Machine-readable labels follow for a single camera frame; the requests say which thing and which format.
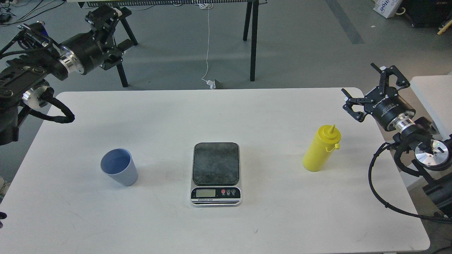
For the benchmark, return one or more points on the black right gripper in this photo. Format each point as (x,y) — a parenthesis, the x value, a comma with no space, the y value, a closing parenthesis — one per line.
(386,107)

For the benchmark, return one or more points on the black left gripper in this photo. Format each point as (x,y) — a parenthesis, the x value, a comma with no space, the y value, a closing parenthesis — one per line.
(81,53)

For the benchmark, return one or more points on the yellow squeeze bottle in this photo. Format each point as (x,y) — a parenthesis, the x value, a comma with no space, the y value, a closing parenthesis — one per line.
(326,140)

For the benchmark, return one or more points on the blue plastic cup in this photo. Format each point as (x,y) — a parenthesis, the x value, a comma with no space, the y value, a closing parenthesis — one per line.
(119,165)

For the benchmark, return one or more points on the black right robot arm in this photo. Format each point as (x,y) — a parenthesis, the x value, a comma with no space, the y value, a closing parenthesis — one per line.
(416,151)

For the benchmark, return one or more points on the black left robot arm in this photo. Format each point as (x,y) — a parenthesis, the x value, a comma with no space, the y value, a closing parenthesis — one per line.
(23,88)

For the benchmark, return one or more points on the digital kitchen scale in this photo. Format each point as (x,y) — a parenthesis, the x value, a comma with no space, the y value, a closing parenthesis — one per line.
(216,176)

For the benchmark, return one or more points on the white side table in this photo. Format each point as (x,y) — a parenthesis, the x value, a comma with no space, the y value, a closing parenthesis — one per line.
(431,97)

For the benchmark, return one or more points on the white cardboard box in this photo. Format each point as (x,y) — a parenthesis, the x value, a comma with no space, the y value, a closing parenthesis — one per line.
(389,8)

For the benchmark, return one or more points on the white power adapter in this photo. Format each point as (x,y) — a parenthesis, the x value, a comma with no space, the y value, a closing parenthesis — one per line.
(214,84)

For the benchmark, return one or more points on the black trestle table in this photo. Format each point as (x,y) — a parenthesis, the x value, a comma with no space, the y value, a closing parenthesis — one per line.
(250,23)

